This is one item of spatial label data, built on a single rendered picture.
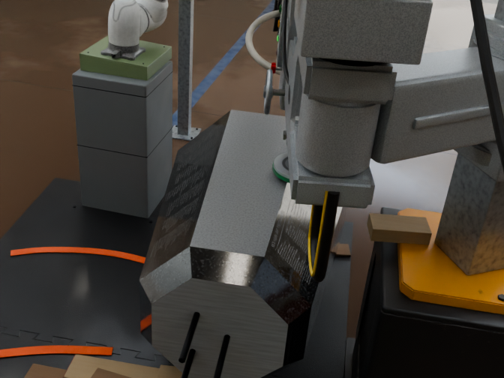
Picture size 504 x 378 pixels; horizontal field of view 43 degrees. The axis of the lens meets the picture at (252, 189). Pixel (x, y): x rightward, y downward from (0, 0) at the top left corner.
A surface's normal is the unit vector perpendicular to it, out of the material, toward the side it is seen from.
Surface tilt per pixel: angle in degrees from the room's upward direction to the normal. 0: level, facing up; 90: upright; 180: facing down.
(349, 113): 90
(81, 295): 0
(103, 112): 90
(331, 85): 90
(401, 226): 0
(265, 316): 90
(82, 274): 0
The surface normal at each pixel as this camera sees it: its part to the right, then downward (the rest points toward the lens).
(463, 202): -0.94, 0.12
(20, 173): 0.07, -0.86
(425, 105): 0.46, 0.48
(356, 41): -0.02, 0.51
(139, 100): -0.23, 0.48
